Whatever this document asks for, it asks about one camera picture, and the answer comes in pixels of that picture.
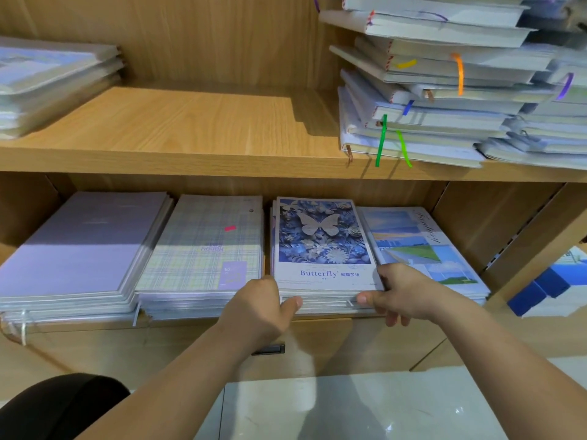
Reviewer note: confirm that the person's right hand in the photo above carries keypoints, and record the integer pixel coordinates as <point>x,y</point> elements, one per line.
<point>413,293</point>

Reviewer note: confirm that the person's left hand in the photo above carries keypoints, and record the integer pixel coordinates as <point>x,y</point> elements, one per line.
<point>257,311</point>

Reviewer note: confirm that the green field picture notebook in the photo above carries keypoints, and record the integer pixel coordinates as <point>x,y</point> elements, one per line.
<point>417,238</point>

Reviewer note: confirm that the pastel grid pattern notebook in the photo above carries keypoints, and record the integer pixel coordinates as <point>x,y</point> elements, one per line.
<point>206,247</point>

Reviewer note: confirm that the blue butterfly cover notebook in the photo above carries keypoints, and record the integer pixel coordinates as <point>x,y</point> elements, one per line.
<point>321,233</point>

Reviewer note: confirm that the large plain lilac notebook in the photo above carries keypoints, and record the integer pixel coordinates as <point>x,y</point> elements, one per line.
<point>82,247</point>

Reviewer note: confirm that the wooden shelf unit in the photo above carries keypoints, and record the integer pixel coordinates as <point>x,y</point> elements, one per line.
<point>183,133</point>

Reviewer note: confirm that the pile of small notebooks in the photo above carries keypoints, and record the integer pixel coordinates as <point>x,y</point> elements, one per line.
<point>440,96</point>

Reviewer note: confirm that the stack of large blue notebooks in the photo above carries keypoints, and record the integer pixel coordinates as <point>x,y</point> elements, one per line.
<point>50,78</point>

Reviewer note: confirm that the person's right forearm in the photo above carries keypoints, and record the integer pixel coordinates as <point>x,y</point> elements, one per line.
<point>523,376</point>

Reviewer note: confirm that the person's left forearm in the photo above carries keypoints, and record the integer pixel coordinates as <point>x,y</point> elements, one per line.
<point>165,394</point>

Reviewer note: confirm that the person's black clothing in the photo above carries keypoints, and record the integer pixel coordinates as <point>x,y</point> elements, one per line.
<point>60,408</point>

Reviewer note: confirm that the small black shelf clip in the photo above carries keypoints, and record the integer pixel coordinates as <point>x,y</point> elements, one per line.
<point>270,349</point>

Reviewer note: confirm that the blue white small box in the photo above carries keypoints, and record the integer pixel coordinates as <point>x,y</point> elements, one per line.
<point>550,284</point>

